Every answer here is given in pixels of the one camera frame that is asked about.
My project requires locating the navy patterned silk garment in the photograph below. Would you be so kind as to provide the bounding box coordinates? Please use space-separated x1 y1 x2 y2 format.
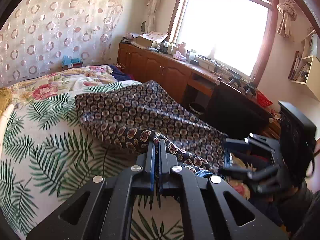
75 81 231 174

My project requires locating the black chair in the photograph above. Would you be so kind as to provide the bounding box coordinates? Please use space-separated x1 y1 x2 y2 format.
203 78 271 139

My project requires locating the red basket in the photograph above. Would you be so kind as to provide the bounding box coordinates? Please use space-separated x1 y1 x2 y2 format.
257 91 273 108

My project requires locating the wooden sideboard cabinet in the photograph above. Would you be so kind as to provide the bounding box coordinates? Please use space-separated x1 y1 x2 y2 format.
117 43 280 139

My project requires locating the navy blue blanket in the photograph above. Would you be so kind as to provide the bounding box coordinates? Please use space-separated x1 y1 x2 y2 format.
109 65 134 82

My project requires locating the palm leaf bed sheet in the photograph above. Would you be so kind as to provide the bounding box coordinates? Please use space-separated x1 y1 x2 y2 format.
0 80 186 240

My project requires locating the floral bed quilt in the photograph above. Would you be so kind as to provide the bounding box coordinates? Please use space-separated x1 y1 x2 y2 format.
9 65 140 105

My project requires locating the cardboard box on cabinet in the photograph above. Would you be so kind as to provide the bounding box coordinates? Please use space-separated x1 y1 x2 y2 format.
135 31 168 48

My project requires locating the blue toy on headboard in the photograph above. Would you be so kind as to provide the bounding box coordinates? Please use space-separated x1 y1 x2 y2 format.
62 56 83 70

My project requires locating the circle patterned sheer curtain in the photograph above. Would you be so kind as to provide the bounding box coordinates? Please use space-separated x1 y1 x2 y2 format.
1 0 123 86

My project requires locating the golden brocade folded cloth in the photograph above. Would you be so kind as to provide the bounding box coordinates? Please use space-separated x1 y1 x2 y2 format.
0 87 12 116

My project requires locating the white wall shelf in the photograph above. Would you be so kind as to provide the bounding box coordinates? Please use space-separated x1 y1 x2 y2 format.
288 30 319 101

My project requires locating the window with wooden frame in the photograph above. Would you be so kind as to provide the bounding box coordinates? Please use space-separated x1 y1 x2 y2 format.
168 0 279 85

